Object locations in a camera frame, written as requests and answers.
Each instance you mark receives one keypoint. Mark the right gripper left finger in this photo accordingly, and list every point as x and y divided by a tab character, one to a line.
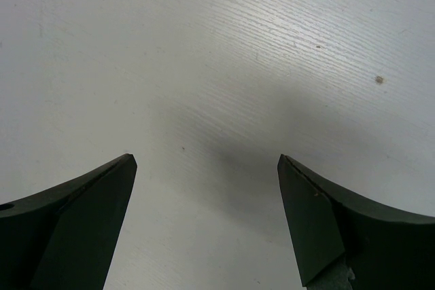
65	237

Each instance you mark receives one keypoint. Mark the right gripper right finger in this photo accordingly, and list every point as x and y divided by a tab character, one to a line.
342	240

